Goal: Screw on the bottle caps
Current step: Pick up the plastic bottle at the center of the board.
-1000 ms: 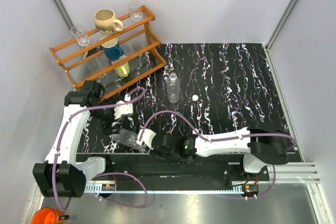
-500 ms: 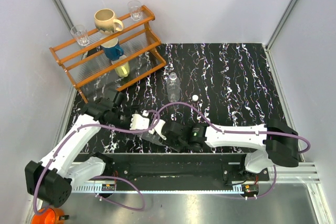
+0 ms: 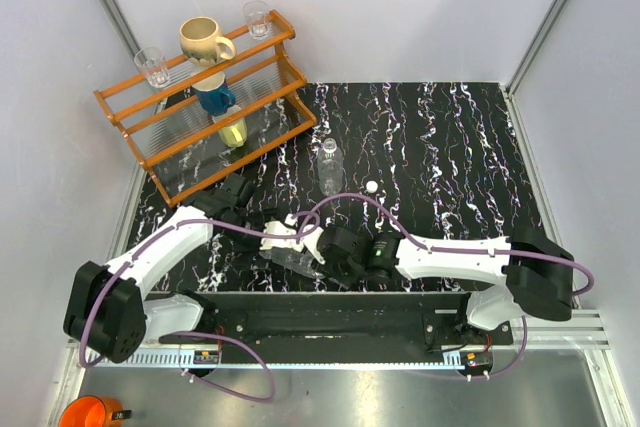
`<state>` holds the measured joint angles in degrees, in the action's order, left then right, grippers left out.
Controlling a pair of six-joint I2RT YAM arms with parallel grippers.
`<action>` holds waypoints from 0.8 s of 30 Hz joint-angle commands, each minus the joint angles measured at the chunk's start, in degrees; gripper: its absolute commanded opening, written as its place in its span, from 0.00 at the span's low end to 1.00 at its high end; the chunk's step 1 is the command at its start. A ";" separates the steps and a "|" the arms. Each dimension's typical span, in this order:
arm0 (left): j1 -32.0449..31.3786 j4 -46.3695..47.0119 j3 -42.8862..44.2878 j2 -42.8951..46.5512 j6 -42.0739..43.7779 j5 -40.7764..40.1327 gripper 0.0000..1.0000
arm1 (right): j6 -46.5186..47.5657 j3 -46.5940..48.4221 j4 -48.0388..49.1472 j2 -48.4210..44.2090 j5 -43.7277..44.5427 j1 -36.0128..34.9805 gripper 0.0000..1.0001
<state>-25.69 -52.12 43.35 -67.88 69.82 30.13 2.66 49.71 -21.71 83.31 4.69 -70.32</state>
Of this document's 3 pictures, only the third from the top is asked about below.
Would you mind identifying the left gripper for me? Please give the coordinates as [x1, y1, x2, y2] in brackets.
[222, 209, 283, 270]

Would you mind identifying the clear plastic bottle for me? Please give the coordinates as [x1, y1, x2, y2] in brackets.
[259, 247, 325, 280]
[317, 138, 344, 196]

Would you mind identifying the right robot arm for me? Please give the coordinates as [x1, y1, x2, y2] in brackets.
[316, 226, 574, 344]

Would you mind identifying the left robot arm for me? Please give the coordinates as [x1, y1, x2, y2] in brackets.
[63, 174, 266, 368]

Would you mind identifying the white bottle cap far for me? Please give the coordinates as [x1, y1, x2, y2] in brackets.
[366, 181, 378, 193]

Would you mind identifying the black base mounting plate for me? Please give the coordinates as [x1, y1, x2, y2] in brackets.
[184, 292, 514, 351]

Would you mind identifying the yellow ceramic mug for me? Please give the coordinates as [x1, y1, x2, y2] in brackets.
[212, 105, 248, 148]

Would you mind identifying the orange wooden shelf rack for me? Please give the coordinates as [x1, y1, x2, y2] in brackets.
[94, 10, 317, 207]

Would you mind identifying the blue ceramic mug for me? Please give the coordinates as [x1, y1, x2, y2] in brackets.
[192, 72, 236, 116]

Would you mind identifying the beige ceramic mug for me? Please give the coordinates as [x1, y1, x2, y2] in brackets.
[180, 17, 236, 67]

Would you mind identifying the clear drinking glass left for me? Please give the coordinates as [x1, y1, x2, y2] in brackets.
[133, 47, 171, 89]

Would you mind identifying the clear drinking glass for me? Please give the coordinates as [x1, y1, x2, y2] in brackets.
[133, 47, 171, 89]
[243, 0, 271, 40]

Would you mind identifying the clear drinking glass right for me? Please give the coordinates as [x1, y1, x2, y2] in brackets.
[243, 0, 271, 40]

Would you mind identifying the orange cup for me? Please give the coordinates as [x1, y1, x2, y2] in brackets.
[59, 395, 132, 427]

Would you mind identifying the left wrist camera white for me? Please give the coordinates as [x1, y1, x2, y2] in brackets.
[260, 214, 304, 252]

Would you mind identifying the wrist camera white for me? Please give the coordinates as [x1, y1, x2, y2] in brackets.
[301, 225, 325, 265]
[260, 214, 304, 252]

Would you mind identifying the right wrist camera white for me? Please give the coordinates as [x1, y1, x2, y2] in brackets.
[301, 225, 325, 265]

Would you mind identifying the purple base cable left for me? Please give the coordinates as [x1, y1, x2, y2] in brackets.
[182, 332, 277, 404]

